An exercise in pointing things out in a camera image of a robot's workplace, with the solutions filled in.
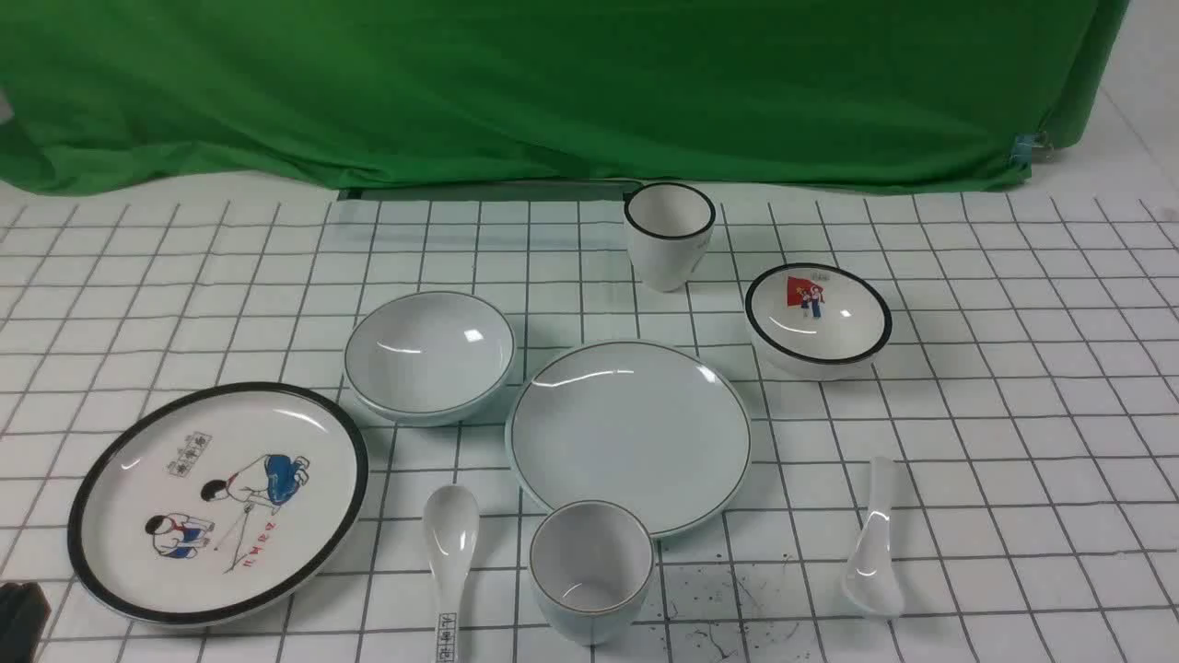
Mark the pale green plate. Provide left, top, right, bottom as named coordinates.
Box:
left=503, top=339, right=753, bottom=539

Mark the pale green bowl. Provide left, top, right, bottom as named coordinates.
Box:
left=343, top=291, right=518, bottom=427

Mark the pale green cup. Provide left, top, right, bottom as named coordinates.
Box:
left=528, top=500, right=656, bottom=646

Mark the plain white ceramic spoon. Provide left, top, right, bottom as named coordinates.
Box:
left=839, top=457, right=905, bottom=621

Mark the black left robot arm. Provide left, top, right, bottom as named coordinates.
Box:
left=1, top=582, right=51, bottom=662

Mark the white cup black rim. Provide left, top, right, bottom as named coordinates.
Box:
left=624, top=183, right=717, bottom=291

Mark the small bowl with cartoon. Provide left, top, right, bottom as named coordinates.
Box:
left=742, top=262, right=893, bottom=381

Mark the white spoon with writing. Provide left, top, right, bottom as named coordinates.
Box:
left=422, top=485, right=480, bottom=662

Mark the green backdrop cloth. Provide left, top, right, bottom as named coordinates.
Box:
left=1, top=1, right=1128, bottom=193

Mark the black rimmed cartoon plate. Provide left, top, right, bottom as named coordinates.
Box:
left=66, top=381, right=369, bottom=628

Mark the blue binder clip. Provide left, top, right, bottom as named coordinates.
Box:
left=1010, top=131, right=1056, bottom=165

